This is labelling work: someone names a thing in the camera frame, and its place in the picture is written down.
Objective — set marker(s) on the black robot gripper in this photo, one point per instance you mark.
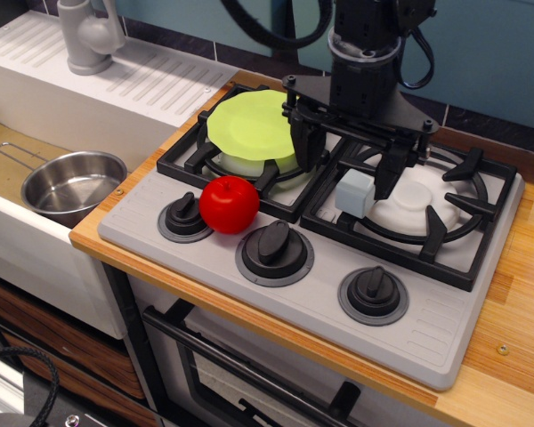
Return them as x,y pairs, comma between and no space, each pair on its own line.
365,109

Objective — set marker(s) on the pale blue cube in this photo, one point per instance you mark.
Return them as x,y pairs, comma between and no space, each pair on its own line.
355,193

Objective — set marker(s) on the red toy tomato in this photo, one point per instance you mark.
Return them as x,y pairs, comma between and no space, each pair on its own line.
229,204

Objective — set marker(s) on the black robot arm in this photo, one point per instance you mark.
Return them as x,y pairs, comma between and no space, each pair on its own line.
368,38

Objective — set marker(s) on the lime green plate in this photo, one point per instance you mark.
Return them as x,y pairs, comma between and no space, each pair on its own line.
251,126

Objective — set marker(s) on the stainless steel pot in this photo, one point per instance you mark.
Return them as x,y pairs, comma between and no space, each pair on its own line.
66,189

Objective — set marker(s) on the white toy sink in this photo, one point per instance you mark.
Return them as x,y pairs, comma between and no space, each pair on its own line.
128,110

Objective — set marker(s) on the white right burner cap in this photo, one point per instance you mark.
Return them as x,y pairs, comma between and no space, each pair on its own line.
404,211

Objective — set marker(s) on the white burner cap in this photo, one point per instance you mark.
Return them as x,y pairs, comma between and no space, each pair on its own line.
253,168
404,211

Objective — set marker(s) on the black right burner grate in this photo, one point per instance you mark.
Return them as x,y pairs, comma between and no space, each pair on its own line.
486,192

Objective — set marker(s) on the black burner grate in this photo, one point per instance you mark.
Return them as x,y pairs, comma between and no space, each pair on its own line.
282,196
486,192

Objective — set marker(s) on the black left burner grate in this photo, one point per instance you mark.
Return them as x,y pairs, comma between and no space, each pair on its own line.
282,196

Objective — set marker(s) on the white left burner cap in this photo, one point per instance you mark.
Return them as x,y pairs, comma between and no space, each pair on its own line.
253,168

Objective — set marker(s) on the black middle stove knob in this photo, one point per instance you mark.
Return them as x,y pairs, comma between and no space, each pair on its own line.
276,255

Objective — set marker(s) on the black stove knob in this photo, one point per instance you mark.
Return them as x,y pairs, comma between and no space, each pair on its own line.
181,221
373,296
276,255

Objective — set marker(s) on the grey toy stove top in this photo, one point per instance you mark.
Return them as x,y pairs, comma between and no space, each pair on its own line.
427,344

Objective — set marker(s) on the black right stove knob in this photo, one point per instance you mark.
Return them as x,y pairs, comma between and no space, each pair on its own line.
373,296

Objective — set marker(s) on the black left stove knob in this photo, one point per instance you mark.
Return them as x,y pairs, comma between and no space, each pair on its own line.
181,221

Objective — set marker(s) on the grey toy faucet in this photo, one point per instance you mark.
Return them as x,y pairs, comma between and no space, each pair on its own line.
90,41

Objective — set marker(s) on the toy oven door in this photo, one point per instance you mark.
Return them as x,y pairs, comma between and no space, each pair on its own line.
225,400

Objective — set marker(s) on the wooden drawer fronts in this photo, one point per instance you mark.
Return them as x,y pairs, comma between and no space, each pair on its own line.
94,368

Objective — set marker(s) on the black oven door handle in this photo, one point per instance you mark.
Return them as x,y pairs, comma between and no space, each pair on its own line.
172,325

